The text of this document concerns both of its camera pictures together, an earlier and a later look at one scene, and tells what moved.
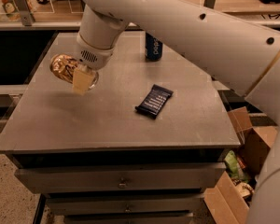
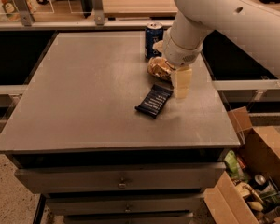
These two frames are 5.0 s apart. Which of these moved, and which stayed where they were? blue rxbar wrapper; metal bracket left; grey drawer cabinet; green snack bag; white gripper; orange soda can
Moved: orange soda can; white gripper
Stayed: blue rxbar wrapper; grey drawer cabinet; metal bracket left; green snack bag
